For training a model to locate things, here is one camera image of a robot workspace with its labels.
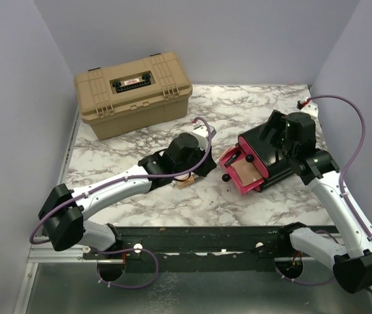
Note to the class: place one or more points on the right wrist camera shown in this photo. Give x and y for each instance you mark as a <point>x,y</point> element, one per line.
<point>308,107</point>

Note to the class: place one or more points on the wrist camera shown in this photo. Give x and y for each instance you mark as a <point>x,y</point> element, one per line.
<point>308,107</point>
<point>201,133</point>

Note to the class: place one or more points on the pink top drawer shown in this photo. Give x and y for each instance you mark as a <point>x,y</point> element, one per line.
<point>252,157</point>

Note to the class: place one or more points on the aluminium extrusion frame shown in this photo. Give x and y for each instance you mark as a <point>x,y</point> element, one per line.
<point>87,161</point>

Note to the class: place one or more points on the black makeup drawer organizer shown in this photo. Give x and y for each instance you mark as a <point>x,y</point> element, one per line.
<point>272,157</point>

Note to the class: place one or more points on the slim concealer tube white cap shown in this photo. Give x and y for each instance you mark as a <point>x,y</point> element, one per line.
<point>225,151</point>

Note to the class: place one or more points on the beige concealer tube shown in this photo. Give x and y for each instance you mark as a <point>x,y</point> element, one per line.
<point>183,183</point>

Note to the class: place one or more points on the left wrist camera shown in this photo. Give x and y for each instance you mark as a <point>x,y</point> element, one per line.
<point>201,133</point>

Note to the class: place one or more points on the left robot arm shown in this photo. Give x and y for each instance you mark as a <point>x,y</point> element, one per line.
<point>66,213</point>

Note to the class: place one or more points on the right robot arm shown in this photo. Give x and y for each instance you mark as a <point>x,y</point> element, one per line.
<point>294,135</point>

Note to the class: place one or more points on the tan plastic toolbox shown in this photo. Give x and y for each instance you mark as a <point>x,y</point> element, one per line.
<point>134,95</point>

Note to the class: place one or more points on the black mascara stick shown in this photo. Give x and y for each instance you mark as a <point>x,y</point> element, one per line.
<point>232,158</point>

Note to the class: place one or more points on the square copper compact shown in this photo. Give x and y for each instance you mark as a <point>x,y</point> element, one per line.
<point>246,172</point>

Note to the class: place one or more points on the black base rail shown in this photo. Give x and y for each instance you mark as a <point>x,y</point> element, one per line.
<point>200,249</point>

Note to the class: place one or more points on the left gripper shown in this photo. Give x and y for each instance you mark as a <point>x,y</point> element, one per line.
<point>209,166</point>

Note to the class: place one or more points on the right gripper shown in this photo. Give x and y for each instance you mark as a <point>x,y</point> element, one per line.
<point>278,120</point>

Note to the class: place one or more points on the pink drawer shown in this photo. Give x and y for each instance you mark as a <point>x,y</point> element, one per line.
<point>230,175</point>
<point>252,157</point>

